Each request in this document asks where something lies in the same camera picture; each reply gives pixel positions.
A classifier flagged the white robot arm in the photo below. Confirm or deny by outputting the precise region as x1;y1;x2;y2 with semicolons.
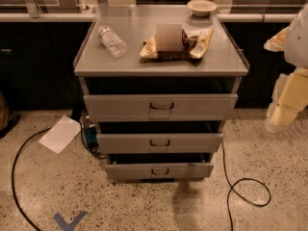
264;5;308;133

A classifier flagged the clear plastic water bottle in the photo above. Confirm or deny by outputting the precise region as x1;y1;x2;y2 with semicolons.
98;26;127;58

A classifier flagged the blue tape floor mark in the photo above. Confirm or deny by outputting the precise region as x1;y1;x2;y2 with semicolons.
52;210;89;231

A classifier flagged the black cable left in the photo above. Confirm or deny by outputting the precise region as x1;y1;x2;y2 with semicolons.
11;127;52;231

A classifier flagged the blue box on floor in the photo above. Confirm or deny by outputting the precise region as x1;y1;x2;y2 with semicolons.
84;124;97;148

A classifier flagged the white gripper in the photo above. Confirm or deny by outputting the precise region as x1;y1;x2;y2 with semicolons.
264;27;308;133

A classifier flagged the grey top drawer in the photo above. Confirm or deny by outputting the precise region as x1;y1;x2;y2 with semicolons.
84;94;238;122

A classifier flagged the white ceramic bowl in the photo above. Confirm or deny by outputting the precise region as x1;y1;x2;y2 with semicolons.
187;0;217;17

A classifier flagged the white paper sheet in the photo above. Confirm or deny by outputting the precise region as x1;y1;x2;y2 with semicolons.
38;115;81;154

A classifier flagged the black cable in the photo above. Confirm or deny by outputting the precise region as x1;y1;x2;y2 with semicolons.
11;127;52;231
220;141;272;231

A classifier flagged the grey drawer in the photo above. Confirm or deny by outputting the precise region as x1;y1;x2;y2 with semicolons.
84;94;238;122
105;163;214;180
97;133;222;154

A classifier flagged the grey bottom drawer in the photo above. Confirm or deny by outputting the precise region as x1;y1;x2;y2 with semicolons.
105;163;214;180

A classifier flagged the grey drawer cabinet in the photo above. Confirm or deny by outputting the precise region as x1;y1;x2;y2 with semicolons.
72;5;250;182

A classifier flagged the black cable right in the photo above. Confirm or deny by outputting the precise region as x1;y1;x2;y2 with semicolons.
220;141;272;231

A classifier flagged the yellow snack bag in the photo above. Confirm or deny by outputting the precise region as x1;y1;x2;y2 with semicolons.
140;28;214;61

